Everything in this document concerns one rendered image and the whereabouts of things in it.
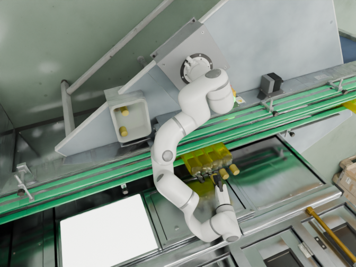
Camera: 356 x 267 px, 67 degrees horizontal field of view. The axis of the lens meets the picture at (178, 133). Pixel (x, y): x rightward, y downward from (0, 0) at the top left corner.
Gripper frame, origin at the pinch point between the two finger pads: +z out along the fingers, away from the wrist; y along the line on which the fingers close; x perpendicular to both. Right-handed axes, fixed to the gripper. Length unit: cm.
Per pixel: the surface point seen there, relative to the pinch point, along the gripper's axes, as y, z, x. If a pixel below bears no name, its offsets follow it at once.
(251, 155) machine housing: -17.9, 29.3, -28.1
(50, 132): -15, 73, 102
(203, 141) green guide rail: 5.0, 22.7, 2.3
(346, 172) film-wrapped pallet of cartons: -245, 171, -249
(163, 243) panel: -12.7, -20.2, 28.1
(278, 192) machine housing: -17.8, 1.4, -33.5
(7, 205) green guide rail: 4, -1, 95
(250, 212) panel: -13.4, -10.4, -14.4
